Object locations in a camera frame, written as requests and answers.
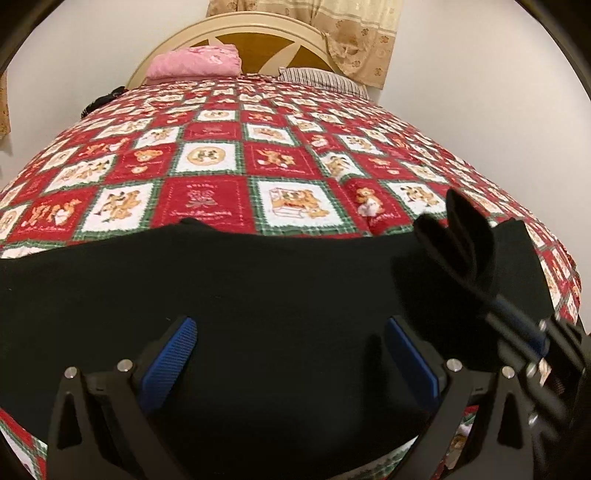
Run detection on black pants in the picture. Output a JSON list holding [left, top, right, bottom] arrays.
[[0, 188, 561, 462]]

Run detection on striped pillow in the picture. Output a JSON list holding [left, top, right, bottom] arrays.
[[277, 67, 370, 99]]

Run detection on red teddy bear printed blanket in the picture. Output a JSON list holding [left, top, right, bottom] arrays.
[[0, 76, 583, 480]]

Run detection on pink folded cloth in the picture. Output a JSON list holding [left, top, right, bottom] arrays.
[[145, 44, 242, 85]]

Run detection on dark object at bed edge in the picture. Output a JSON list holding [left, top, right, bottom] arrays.
[[79, 85, 126, 118]]

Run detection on cream wooden headboard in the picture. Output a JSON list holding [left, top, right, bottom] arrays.
[[126, 11, 370, 93]]

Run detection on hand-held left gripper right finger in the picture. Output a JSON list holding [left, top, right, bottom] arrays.
[[385, 316, 541, 480]]

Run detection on beige patterned curtain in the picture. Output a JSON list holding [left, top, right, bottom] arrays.
[[205, 0, 399, 89], [0, 71, 11, 137]]

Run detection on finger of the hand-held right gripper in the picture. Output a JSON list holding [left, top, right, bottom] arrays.
[[480, 307, 552, 367], [478, 288, 561, 335]]

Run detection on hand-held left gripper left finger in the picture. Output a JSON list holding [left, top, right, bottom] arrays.
[[46, 316, 198, 480]]

